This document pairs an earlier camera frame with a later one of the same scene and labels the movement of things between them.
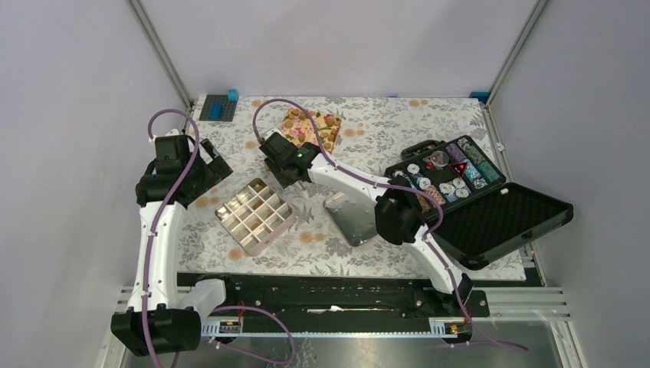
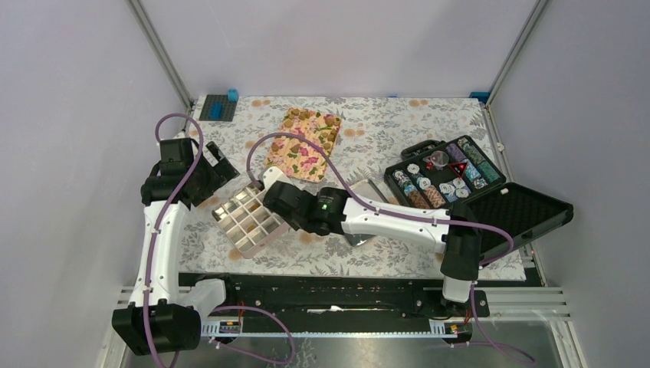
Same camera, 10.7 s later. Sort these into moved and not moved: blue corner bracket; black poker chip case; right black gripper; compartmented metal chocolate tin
Moved: right black gripper
Not moved: blue corner bracket; black poker chip case; compartmented metal chocolate tin
